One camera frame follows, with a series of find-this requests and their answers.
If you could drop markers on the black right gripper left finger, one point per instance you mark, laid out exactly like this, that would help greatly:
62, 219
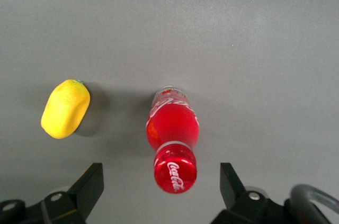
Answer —
84, 192

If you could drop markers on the red coke bottle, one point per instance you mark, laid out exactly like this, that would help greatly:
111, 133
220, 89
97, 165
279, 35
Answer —
173, 126

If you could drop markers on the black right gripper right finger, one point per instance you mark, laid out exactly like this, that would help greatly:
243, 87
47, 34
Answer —
233, 189

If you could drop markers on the yellow lemon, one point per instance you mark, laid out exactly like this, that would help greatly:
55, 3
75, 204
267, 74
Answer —
66, 110

